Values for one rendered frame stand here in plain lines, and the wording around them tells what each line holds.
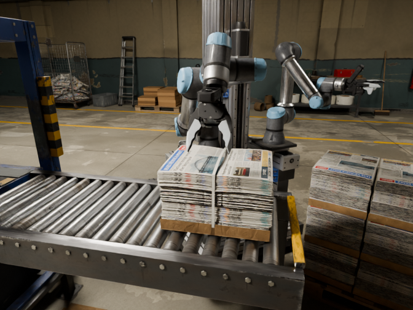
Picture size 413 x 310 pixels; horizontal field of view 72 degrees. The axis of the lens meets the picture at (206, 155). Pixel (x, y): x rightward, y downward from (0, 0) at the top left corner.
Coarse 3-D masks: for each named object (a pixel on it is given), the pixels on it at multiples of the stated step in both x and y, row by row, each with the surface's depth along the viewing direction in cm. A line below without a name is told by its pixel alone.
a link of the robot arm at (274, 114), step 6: (270, 108) 193; (276, 108) 192; (282, 108) 191; (270, 114) 188; (276, 114) 186; (282, 114) 187; (270, 120) 189; (276, 120) 188; (282, 120) 189; (270, 126) 190; (276, 126) 189; (282, 126) 190
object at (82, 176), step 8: (32, 176) 151; (48, 176) 149; (56, 176) 148; (64, 176) 147; (72, 176) 147; (80, 176) 147; (88, 176) 147; (96, 176) 147; (104, 176) 147; (128, 184) 140; (144, 184) 138; (152, 184) 138; (280, 192) 129; (280, 200) 126; (280, 208) 128; (280, 216) 129; (288, 216) 128
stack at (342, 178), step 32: (320, 160) 161; (352, 160) 160; (384, 160) 161; (320, 192) 152; (352, 192) 143; (384, 192) 136; (320, 224) 157; (352, 224) 148; (320, 256) 163; (352, 256) 153; (384, 256) 144; (320, 288) 168; (352, 288) 177; (384, 288) 147
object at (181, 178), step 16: (176, 160) 102; (192, 160) 102; (208, 160) 103; (160, 176) 94; (176, 176) 93; (192, 176) 91; (176, 192) 95; (192, 192) 94; (176, 208) 97; (192, 208) 96
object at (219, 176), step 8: (216, 152) 112; (224, 152) 112; (216, 160) 103; (224, 160) 103; (208, 168) 95; (224, 168) 95; (208, 176) 91; (216, 176) 90; (208, 184) 92; (216, 184) 91; (208, 192) 93; (216, 192) 92; (208, 200) 94; (216, 200) 93; (208, 208) 95; (216, 208) 94; (208, 216) 96; (216, 216) 96; (216, 224) 96
